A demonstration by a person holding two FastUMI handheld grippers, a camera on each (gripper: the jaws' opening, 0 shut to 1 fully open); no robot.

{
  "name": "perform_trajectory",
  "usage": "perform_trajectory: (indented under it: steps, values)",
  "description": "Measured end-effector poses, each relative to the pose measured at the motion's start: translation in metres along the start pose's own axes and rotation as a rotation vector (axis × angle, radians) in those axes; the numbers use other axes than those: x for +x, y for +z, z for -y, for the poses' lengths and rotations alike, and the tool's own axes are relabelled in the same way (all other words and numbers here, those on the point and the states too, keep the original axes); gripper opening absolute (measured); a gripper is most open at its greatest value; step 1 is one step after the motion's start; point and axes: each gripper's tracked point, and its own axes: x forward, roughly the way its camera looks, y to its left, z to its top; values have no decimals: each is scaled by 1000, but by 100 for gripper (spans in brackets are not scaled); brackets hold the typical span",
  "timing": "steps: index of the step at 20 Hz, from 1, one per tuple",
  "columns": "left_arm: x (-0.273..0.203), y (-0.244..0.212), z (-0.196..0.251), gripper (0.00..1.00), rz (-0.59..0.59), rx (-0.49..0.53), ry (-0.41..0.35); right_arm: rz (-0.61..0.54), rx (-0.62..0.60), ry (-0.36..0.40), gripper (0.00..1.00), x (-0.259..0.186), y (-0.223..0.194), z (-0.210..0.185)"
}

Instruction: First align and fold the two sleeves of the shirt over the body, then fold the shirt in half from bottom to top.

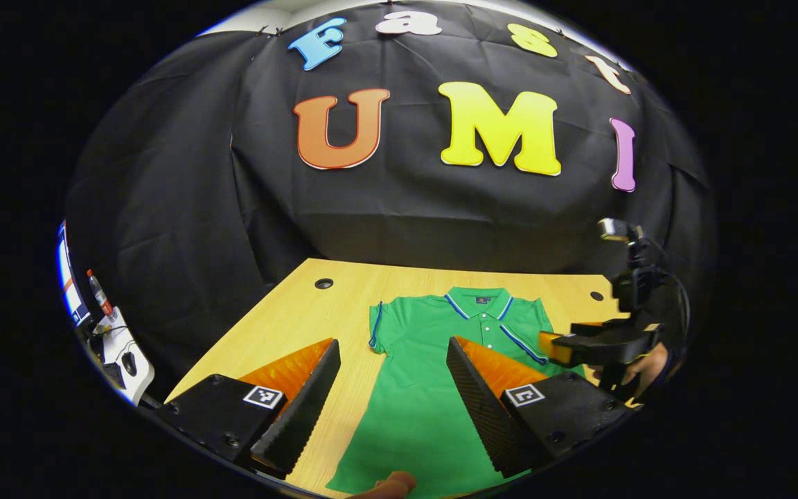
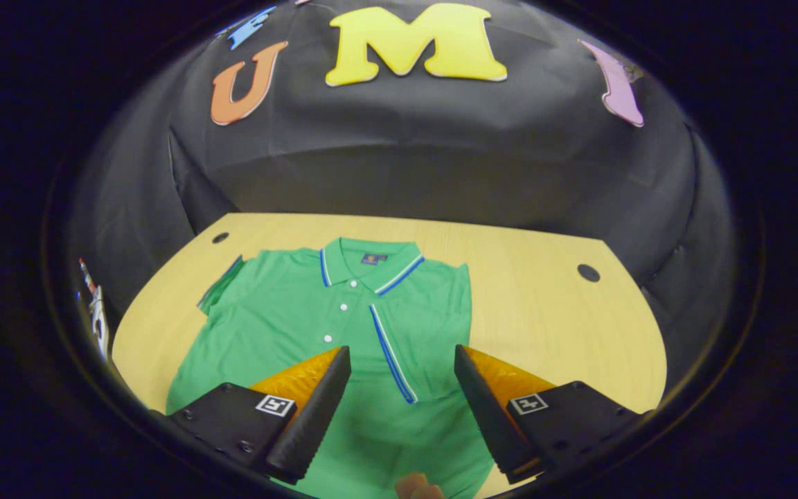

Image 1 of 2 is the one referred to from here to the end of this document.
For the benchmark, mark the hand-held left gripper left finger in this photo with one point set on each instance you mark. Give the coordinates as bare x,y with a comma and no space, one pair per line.
302,416

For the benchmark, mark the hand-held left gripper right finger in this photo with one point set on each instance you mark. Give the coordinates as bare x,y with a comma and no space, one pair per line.
479,409

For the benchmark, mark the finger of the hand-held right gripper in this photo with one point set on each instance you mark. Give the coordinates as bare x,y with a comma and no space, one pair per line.
600,350

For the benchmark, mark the green T-shirt with blue trim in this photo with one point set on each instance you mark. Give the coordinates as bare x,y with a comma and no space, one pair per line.
420,388

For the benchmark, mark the black computer mouse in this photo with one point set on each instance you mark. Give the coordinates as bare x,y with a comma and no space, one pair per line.
129,363

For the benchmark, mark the white side table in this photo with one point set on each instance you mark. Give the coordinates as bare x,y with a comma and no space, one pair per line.
125,339

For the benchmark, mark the black backdrop cloth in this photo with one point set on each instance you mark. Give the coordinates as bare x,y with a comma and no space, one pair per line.
399,222

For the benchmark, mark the plastic bottle with red label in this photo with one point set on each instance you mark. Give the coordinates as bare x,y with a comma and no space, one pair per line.
99,294

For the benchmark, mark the blue and white panel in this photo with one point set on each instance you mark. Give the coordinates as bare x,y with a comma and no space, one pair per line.
70,277

